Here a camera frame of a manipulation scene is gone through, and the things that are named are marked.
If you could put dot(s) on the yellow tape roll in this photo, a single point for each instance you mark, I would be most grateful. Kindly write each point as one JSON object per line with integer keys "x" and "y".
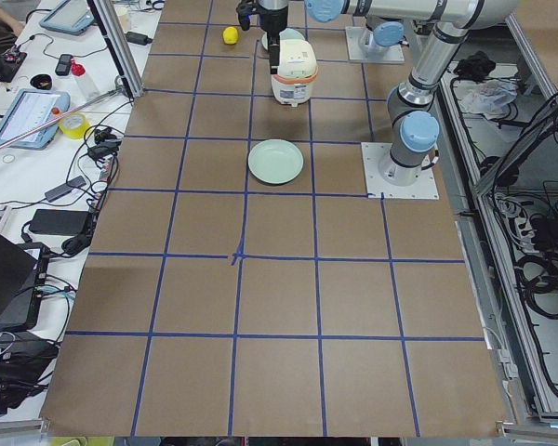
{"x": 74, "y": 125}

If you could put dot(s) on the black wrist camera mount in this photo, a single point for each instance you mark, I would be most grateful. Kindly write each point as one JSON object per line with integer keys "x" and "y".
{"x": 245, "y": 10}

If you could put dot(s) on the white rice cooker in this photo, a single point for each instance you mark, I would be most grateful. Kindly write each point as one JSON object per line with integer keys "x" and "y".
{"x": 296, "y": 74}

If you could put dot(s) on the black power adapter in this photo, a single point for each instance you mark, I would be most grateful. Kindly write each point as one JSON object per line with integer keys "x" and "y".
{"x": 58, "y": 222}

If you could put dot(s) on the light green plate behind cooker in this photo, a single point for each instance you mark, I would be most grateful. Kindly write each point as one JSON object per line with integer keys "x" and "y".
{"x": 288, "y": 33}

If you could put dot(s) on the blue teach pendant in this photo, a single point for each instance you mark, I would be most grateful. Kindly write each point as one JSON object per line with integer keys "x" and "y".
{"x": 70, "y": 16}
{"x": 30, "y": 109}

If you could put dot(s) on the white crumpled cloth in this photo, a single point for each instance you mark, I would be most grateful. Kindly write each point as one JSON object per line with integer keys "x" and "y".
{"x": 491, "y": 98}

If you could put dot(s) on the clear bottle red cap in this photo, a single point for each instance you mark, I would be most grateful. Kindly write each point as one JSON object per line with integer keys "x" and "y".
{"x": 84, "y": 82}

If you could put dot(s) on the black phone device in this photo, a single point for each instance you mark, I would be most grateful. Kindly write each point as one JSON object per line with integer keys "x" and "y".
{"x": 64, "y": 65}

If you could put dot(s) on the black round bowl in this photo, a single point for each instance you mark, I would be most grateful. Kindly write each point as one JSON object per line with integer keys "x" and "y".
{"x": 41, "y": 81}

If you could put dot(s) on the blue teach pendant near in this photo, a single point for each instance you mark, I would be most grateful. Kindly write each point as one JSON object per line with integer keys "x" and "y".
{"x": 30, "y": 109}

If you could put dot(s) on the blue teach pendant far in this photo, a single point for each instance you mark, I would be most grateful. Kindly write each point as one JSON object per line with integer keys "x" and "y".
{"x": 70, "y": 16}

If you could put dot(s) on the yellow lemon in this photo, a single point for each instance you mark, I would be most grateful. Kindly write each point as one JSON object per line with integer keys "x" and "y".
{"x": 230, "y": 36}

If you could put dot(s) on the black cloth bundle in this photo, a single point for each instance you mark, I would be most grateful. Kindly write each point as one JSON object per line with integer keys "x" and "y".
{"x": 475, "y": 67}

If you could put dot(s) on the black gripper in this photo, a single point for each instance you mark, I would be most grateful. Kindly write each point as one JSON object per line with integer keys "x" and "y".
{"x": 273, "y": 22}

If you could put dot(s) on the aluminium frame post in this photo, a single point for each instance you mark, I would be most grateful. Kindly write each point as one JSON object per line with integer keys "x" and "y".
{"x": 112, "y": 32}

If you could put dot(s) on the black power brick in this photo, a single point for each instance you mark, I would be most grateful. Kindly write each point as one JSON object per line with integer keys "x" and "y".
{"x": 138, "y": 38}

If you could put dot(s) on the black laptop computer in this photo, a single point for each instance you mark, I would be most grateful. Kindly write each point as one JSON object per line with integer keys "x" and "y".
{"x": 23, "y": 269}

